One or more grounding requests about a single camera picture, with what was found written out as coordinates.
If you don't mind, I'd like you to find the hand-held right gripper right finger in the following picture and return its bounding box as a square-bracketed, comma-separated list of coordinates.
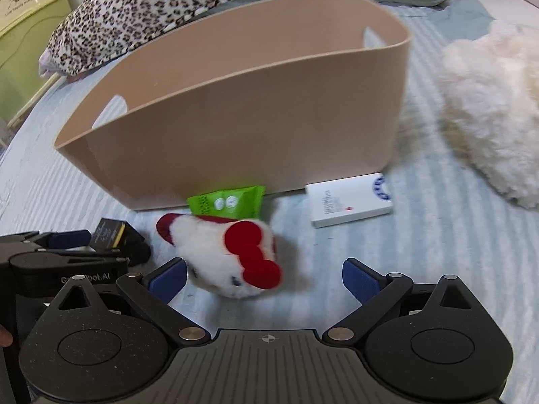
[322, 258, 494, 345]

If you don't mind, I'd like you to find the white and red plush toy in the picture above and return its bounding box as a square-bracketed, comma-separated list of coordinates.
[156, 213, 283, 301]

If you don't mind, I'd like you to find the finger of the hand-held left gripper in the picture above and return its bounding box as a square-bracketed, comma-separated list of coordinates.
[34, 230, 92, 250]
[59, 247, 129, 267]

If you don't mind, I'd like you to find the green snack packet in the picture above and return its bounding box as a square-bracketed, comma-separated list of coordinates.
[186, 185, 266, 220]

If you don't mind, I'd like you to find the light green cabinet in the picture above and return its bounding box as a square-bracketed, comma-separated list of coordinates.
[0, 0, 70, 129]

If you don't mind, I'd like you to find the small black box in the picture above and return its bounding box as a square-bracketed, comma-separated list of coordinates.
[93, 217, 151, 267]

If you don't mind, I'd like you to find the leopard print blanket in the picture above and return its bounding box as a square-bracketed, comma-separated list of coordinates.
[38, 0, 500, 81]

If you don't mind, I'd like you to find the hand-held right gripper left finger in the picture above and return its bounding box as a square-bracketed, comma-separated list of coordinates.
[42, 258, 212, 344]

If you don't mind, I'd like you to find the beige plastic storage bin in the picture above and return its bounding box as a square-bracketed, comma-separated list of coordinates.
[53, 0, 412, 212]

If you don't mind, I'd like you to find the white box with blue emblem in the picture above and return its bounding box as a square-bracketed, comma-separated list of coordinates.
[304, 172, 395, 229]

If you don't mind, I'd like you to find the white fluffy plush cushion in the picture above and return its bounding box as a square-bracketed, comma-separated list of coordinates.
[397, 20, 539, 210]

